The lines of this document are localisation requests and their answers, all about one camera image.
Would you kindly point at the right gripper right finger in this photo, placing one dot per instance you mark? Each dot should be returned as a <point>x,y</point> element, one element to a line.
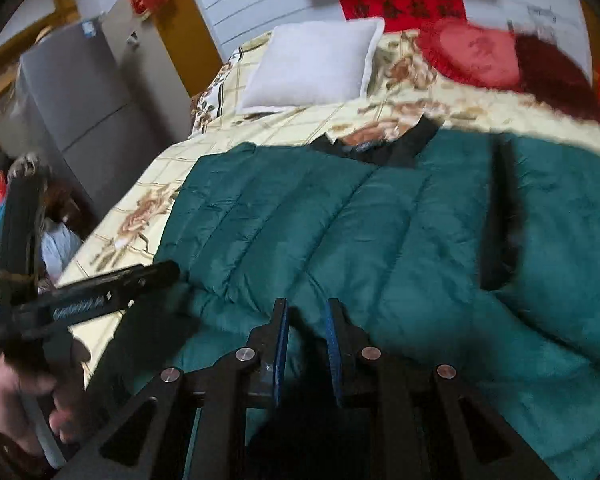
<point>402,420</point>

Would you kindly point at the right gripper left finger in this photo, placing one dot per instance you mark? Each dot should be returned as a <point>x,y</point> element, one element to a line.
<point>191,425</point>

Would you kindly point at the green quilted puffer jacket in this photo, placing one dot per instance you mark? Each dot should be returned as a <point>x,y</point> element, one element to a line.
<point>477,250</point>

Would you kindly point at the left hand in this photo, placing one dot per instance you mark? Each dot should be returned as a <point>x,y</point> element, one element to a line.
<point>56,400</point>

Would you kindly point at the grey refrigerator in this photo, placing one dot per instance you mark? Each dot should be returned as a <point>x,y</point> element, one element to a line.
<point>101,105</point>

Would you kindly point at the floral cream bed sheet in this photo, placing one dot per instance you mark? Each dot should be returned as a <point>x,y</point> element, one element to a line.
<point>408,100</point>

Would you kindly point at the white square pillow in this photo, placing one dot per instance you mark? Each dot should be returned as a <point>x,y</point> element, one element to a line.
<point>313,63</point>

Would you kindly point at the dark red velvet cushion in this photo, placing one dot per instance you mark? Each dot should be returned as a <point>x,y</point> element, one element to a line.
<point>552,78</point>

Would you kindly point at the red calligraphy banner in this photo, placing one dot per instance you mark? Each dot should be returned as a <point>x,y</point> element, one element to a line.
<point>404,14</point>

